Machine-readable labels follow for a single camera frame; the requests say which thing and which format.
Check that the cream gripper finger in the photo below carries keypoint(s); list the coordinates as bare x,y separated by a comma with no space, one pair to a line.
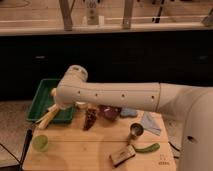
43,124
51,113

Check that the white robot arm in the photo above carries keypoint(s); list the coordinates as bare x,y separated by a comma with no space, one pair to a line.
194,104

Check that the green plastic cup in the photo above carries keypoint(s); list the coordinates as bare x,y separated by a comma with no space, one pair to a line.
40,143

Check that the white small cup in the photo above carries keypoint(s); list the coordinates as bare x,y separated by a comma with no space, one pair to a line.
81,105

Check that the metal measuring cup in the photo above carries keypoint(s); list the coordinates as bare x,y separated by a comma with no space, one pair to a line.
136,130

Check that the green plastic tray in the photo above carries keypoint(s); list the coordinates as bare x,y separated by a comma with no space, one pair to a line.
43,100

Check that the brown chocolate cake slice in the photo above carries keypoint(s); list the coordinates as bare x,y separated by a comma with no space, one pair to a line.
90,118

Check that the dark purple eggplant toy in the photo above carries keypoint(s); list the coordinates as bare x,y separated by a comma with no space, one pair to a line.
109,112

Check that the blue sponge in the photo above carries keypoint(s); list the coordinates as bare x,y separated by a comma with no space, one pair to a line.
128,112

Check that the wooden block stamp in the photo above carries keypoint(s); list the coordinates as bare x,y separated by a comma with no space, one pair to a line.
122,155

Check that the light blue cloth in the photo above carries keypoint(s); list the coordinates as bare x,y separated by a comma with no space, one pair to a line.
149,124

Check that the green cucumber toy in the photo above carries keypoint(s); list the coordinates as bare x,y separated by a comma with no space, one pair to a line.
149,149

